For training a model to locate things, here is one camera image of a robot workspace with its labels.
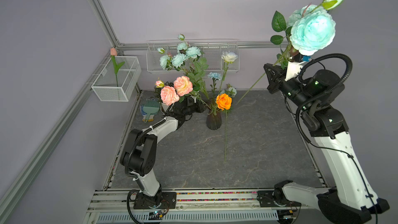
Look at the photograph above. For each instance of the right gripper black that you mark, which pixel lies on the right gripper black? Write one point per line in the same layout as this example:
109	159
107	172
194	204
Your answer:
279	83

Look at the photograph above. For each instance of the teal rose branch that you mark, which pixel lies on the teal rose branch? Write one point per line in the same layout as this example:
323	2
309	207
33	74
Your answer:
306	31
231	93

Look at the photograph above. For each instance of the small blue carnation stem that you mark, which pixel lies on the small blue carnation stem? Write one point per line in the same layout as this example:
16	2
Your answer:
214	77

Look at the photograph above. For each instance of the dark ribbed glass vase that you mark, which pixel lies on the dark ribbed glass vase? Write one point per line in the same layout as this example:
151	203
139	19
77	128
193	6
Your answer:
214	120

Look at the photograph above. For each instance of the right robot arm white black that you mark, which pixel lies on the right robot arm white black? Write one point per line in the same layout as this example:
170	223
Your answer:
351	200

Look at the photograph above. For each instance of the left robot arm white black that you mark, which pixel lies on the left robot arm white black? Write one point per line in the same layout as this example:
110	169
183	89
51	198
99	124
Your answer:
139	153

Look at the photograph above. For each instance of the white rose stem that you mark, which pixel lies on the white rose stem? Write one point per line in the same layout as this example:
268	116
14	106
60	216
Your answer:
228	58

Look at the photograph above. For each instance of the orange rose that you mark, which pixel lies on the orange rose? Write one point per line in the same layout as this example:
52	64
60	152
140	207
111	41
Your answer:
224	102

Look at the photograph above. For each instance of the teal rose branch remaining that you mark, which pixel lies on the teal rose branch remaining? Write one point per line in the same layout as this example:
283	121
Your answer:
189	60

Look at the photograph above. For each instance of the pink rose branch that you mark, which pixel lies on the pink rose branch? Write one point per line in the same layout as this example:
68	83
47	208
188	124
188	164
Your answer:
177	91

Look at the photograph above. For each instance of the blue green hand fan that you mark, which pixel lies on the blue green hand fan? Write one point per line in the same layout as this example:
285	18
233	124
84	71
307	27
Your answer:
149	109

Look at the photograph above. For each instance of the pink tulip bud stem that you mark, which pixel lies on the pink tulip bud stem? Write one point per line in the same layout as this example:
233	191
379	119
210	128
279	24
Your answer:
117	66

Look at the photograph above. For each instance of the white mesh side basket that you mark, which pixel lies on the white mesh side basket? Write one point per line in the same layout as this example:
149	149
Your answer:
104	86

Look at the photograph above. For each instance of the white vent grille strip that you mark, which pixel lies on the white vent grille strip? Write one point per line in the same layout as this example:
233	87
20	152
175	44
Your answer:
208	216

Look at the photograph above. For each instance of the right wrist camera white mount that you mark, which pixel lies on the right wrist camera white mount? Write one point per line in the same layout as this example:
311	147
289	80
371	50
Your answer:
294	68

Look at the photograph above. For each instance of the white wire wall basket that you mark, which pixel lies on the white wire wall basket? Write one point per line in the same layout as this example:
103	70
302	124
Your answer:
211	50

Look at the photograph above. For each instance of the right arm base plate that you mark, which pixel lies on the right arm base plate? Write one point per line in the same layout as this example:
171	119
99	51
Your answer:
272	198

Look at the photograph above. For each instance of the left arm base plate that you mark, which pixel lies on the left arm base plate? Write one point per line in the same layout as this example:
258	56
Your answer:
163	200

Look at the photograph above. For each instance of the aluminium front rail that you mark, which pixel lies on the aluminium front rail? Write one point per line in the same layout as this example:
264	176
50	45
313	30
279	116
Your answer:
114	199

